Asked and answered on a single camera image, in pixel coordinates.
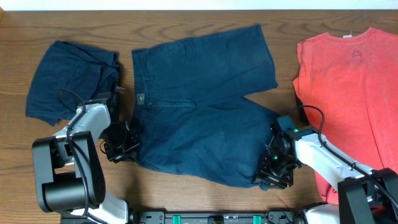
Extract navy blue shorts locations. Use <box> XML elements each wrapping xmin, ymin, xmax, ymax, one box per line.
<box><xmin>132</xmin><ymin>25</ymin><xmax>278</xmax><ymax>188</ymax></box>

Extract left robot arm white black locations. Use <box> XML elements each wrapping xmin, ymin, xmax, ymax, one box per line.
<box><xmin>32</xmin><ymin>98</ymin><xmax>141</xmax><ymax>224</ymax></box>

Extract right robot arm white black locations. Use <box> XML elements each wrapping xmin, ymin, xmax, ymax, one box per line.
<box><xmin>253</xmin><ymin>126</ymin><xmax>397</xmax><ymax>223</ymax></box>

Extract folded navy blue garment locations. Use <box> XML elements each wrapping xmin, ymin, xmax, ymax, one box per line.
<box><xmin>25</xmin><ymin>40</ymin><xmax>119</xmax><ymax>126</ymax></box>

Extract red t-shirt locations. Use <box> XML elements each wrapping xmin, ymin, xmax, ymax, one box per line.
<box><xmin>292</xmin><ymin>27</ymin><xmax>398</xmax><ymax>205</ymax></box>

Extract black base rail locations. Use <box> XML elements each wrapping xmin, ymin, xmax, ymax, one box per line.
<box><xmin>60</xmin><ymin>208</ymin><xmax>312</xmax><ymax>224</ymax></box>

